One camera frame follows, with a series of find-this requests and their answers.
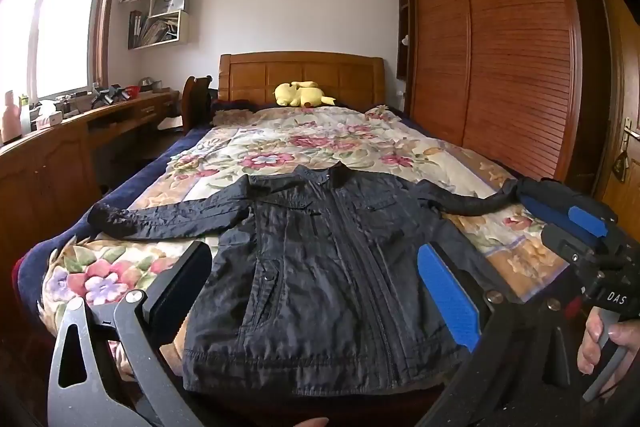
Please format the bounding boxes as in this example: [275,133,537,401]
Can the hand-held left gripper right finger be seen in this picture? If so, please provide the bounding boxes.
[415,241,573,427]

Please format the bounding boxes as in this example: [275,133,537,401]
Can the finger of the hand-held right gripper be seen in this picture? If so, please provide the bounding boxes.
[517,178,619,239]
[522,198,608,258]

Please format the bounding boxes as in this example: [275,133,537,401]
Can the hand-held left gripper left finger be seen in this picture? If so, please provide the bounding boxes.
[46,241,213,427]

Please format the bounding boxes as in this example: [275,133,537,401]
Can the black jacket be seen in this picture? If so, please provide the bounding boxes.
[87,161,531,395]

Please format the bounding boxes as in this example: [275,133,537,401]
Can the person's right hand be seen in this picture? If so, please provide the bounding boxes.
[577,306,640,376]

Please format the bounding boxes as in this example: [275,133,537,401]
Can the hanging keys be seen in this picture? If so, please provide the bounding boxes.
[612,149,629,182]

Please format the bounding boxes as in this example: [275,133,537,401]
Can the navy blue bed sheet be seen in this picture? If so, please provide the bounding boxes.
[12,109,518,333]

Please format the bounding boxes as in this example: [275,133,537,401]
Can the wooden door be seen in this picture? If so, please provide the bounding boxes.
[595,0,640,228]

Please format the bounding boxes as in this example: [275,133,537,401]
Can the wooden desk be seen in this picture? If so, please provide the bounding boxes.
[0,89,181,268]

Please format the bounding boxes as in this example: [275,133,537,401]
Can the wooden chair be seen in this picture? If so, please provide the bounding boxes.
[181,75,214,134]

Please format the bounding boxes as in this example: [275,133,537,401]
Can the floral blanket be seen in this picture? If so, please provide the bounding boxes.
[42,104,571,378]

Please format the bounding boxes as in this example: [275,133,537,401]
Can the wooden wardrobe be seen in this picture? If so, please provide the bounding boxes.
[397,0,586,196]

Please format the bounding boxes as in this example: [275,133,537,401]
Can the floral pillow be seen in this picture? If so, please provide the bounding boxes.
[364,104,402,124]

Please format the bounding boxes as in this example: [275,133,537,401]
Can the black gadget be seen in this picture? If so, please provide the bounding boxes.
[90,83,127,108]

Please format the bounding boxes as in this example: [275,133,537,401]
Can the tissue box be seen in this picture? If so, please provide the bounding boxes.
[31,102,65,131]

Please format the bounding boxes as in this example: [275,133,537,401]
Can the yellow plush toy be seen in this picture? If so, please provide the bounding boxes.
[273,81,337,109]

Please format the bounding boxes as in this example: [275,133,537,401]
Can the pink bottle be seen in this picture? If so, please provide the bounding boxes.
[1,91,22,145]

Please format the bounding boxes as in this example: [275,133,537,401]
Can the wooden headboard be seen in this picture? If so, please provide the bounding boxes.
[218,52,387,112]

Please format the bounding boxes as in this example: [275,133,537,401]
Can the window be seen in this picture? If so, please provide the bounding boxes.
[0,0,123,104]

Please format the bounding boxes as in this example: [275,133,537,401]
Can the white wall shelf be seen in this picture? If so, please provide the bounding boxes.
[127,0,196,51]

